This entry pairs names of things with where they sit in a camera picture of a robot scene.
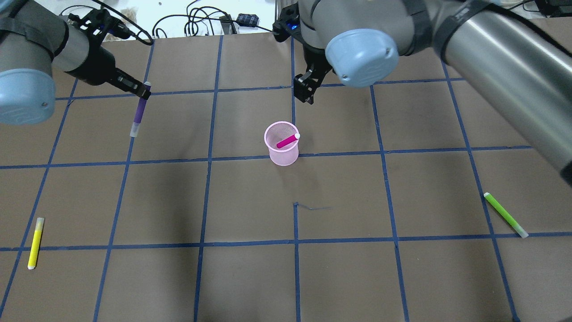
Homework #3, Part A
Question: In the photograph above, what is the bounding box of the pink marker pen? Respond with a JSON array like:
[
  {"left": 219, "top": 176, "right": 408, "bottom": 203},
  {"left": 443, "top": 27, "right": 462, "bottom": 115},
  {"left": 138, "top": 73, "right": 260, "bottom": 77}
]
[{"left": 276, "top": 133, "right": 301, "bottom": 149}]

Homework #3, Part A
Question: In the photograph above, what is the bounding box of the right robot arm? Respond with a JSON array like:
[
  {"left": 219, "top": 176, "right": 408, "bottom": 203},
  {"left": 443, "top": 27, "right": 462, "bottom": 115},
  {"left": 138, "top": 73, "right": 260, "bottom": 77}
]
[{"left": 273, "top": 0, "right": 572, "bottom": 184}]

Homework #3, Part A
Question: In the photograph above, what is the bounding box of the green marker pen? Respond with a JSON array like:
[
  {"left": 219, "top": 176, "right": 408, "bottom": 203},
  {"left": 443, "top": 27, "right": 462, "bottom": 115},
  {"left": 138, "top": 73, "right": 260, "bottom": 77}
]
[{"left": 484, "top": 192, "right": 529, "bottom": 238}]

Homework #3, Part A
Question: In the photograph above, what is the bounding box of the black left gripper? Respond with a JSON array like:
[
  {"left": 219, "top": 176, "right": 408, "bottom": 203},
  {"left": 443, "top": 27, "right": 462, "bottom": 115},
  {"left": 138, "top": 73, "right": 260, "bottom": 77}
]
[{"left": 80, "top": 46, "right": 151, "bottom": 100}]

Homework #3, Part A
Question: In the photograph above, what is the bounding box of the purple marker pen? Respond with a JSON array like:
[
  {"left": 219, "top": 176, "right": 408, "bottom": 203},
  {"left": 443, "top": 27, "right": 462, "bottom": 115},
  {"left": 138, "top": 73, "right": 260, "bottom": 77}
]
[{"left": 130, "top": 81, "right": 151, "bottom": 137}]

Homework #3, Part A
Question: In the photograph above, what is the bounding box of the pink mesh cup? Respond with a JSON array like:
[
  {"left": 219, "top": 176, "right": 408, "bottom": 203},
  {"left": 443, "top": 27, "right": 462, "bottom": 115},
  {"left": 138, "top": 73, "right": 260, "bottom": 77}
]
[{"left": 263, "top": 122, "right": 301, "bottom": 166}]

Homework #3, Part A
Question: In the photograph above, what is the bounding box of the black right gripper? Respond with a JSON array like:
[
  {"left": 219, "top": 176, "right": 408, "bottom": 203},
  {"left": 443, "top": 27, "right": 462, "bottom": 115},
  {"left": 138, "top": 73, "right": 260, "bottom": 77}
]
[{"left": 293, "top": 43, "right": 332, "bottom": 105}]

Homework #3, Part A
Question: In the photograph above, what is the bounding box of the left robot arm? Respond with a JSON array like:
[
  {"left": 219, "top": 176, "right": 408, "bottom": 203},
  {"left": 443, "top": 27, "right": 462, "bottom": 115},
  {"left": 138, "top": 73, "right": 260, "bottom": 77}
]
[{"left": 0, "top": 0, "right": 154, "bottom": 126}]

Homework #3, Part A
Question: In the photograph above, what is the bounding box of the yellow marker pen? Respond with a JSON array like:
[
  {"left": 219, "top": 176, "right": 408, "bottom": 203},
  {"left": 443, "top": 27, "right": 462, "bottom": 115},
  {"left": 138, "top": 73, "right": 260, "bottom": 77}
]
[{"left": 27, "top": 217, "right": 45, "bottom": 270}]

